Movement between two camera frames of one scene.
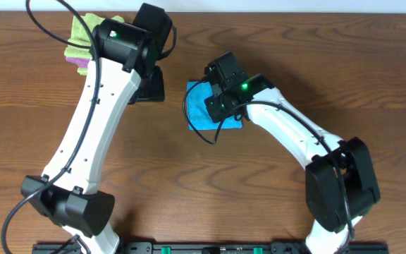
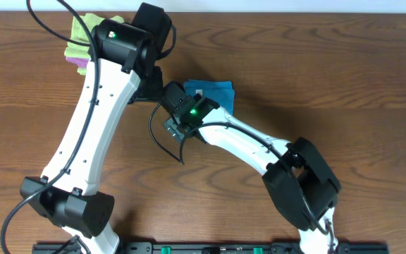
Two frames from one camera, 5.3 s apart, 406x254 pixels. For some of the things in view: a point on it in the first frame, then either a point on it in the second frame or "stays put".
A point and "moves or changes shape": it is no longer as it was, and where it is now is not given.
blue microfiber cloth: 199,117 moves or changes shape
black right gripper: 220,111 → 171,128
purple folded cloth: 81,62 stays put
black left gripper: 150,89 stays put
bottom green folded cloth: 83,71 stays put
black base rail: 206,248 stays put
